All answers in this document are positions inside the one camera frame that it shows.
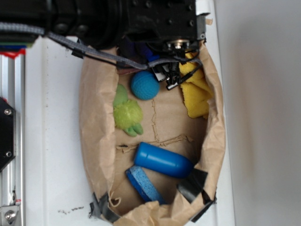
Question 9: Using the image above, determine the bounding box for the black octagonal mount plate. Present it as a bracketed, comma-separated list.
[0, 97, 16, 172]

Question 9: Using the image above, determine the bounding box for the gray braided cable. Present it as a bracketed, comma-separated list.
[0, 22, 203, 91]

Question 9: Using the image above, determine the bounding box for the silver corner bracket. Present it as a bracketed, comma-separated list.
[0, 205, 21, 226]

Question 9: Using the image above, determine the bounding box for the blue sponge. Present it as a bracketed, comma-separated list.
[125, 165, 166, 205]

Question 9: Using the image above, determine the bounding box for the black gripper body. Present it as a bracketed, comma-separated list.
[125, 0, 211, 56]

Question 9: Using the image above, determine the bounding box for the teal dimpled ball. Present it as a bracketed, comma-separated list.
[130, 71, 160, 100]

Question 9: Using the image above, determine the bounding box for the blue plastic bottle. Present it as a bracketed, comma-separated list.
[134, 142, 194, 178]

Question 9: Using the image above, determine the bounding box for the yellow cloth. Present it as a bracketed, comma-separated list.
[179, 63, 214, 119]

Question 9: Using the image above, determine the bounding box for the green fuzzy toy turtle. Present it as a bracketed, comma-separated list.
[113, 84, 143, 137]

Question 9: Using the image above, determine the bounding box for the crumpled brown paper bag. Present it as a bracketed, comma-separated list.
[79, 41, 226, 226]

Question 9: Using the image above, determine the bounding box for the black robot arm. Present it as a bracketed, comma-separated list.
[0, 0, 206, 52]

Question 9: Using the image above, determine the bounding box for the aluminium extrusion rail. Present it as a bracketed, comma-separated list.
[0, 56, 25, 226]

